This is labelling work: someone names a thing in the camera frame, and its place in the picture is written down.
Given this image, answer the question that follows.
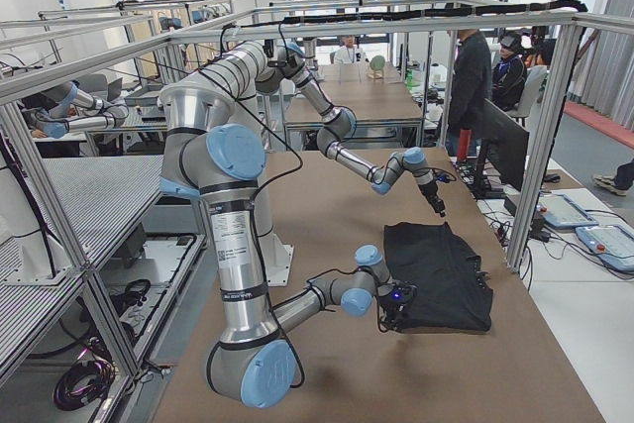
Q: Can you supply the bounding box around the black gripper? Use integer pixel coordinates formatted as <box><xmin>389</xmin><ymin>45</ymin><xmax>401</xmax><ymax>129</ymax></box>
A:
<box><xmin>379</xmin><ymin>297</ymin><xmax>411</xmax><ymax>331</ymax></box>
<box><xmin>418</xmin><ymin>179</ymin><xmax>446</xmax><ymax>217</ymax></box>

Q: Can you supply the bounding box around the black printed t-shirt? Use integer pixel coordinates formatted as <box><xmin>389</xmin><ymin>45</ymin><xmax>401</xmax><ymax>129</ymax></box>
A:
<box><xmin>383</xmin><ymin>222</ymin><xmax>493</xmax><ymax>333</ymax></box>

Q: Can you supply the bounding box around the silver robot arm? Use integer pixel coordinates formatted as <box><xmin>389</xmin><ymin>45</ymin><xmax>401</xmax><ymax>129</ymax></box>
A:
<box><xmin>256</xmin><ymin>41</ymin><xmax>446</xmax><ymax>216</ymax></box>
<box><xmin>159</xmin><ymin>41</ymin><xmax>427</xmax><ymax>408</ymax></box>

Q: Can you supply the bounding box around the red thermos bottle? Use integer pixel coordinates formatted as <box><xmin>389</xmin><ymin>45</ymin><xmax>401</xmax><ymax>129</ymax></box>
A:
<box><xmin>457</xmin><ymin>129</ymin><xmax>472</xmax><ymax>162</ymax></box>

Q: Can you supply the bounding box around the black computer monitor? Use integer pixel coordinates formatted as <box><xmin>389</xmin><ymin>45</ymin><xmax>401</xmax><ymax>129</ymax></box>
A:
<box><xmin>471</xmin><ymin>99</ymin><xmax>529</xmax><ymax>199</ymax></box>

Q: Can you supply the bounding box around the blue grey teach pendant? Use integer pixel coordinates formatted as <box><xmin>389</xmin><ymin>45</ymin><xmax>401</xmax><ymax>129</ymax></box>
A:
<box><xmin>536</xmin><ymin>193</ymin><xmax>598</xmax><ymax>230</ymax></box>

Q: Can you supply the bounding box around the seated person dark jacket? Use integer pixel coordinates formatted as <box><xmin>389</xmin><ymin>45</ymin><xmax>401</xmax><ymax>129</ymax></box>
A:
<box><xmin>491</xmin><ymin>32</ymin><xmax>527</xmax><ymax>111</ymax></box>

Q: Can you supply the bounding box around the standing person grey sweater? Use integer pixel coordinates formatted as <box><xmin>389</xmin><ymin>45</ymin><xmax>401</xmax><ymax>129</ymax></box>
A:
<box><xmin>446</xmin><ymin>28</ymin><xmax>492</xmax><ymax>157</ymax></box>

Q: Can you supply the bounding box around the person in white shirt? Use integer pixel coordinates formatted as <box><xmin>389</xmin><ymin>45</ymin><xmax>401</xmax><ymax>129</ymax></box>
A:
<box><xmin>333</xmin><ymin>36</ymin><xmax>368</xmax><ymax>64</ymax></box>

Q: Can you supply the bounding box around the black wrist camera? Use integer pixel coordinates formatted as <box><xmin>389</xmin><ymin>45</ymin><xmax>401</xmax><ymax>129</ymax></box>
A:
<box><xmin>381</xmin><ymin>281</ymin><xmax>417</xmax><ymax>307</ymax></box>

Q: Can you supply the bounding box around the aluminium frame striped table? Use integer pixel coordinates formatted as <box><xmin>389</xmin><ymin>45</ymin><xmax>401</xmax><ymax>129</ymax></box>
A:
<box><xmin>0</xmin><ymin>154</ymin><xmax>209</xmax><ymax>394</ymax></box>

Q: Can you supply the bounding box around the aluminium cage frame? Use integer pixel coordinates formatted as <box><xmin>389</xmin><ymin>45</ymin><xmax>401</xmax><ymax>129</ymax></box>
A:
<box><xmin>0</xmin><ymin>0</ymin><xmax>634</xmax><ymax>379</ymax></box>

